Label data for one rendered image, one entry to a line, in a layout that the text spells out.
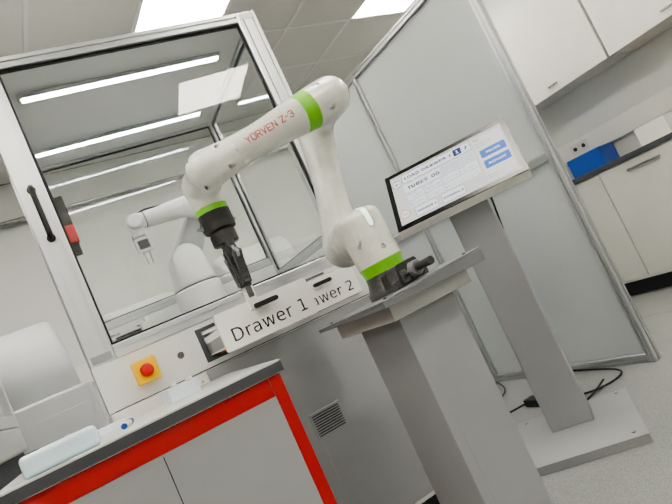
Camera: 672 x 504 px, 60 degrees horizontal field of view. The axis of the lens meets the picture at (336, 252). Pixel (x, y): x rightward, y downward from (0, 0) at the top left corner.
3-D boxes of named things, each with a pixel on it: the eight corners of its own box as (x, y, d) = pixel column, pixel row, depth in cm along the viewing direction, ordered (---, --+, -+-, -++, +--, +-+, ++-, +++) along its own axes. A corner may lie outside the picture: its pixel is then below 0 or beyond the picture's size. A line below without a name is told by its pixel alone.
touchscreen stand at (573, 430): (653, 441, 183) (511, 154, 191) (518, 483, 197) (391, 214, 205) (628, 394, 230) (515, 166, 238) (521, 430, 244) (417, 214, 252)
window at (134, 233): (341, 249, 215) (237, 25, 223) (112, 345, 178) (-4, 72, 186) (340, 249, 216) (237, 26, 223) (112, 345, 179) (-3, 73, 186)
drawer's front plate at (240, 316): (319, 311, 168) (304, 276, 169) (229, 353, 156) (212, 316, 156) (317, 312, 170) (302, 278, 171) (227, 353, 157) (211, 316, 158)
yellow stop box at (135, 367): (162, 375, 175) (153, 354, 176) (139, 386, 172) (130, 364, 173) (161, 376, 180) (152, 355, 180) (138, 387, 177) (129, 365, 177)
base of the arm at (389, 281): (453, 260, 147) (441, 240, 147) (411, 284, 140) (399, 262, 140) (400, 285, 169) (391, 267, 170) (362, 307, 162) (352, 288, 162)
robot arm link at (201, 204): (209, 169, 170) (173, 181, 166) (215, 153, 159) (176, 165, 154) (228, 212, 169) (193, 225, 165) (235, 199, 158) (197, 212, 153)
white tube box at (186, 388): (201, 389, 158) (196, 376, 158) (173, 403, 154) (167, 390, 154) (191, 392, 168) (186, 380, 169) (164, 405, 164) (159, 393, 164)
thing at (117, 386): (382, 286, 216) (366, 251, 217) (109, 414, 172) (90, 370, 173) (303, 321, 301) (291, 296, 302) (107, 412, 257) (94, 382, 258)
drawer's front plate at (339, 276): (362, 290, 210) (350, 263, 211) (294, 322, 198) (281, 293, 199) (361, 291, 212) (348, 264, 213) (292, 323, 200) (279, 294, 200)
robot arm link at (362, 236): (390, 268, 171) (359, 212, 172) (413, 255, 156) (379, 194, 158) (354, 287, 166) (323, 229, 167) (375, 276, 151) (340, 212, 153)
